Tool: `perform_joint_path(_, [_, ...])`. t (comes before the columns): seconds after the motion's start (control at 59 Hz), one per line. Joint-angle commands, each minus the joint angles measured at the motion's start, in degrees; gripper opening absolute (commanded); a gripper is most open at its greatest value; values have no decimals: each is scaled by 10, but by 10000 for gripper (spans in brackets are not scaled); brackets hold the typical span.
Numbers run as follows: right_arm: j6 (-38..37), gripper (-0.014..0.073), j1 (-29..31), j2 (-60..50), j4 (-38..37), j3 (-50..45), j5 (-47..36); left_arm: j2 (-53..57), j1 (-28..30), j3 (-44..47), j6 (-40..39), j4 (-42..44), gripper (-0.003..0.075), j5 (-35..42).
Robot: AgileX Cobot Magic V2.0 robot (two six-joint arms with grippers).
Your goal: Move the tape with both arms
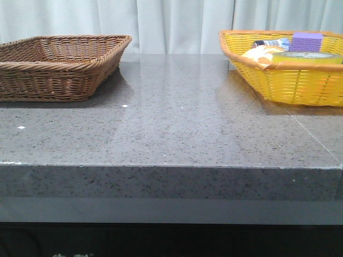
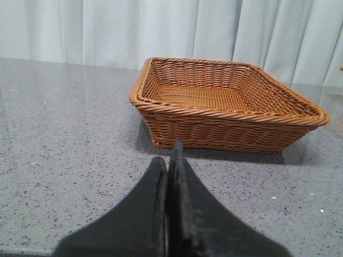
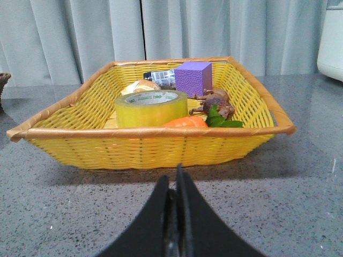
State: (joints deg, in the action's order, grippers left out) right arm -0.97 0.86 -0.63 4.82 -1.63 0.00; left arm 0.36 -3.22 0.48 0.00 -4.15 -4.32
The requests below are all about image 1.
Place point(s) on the yellow packing tape roll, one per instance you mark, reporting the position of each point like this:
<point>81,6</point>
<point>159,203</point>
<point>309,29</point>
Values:
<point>307,57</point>

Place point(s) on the white curtain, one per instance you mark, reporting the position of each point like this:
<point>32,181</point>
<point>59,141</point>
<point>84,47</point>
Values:
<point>165,27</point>

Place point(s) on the brown wicker basket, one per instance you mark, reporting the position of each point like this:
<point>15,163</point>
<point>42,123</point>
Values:
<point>58,68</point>

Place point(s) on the purple foam block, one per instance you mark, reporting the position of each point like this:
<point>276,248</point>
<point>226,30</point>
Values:
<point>305,41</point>

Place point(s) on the yellow wicker basket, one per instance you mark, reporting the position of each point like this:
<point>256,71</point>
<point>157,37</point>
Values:
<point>285,82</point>

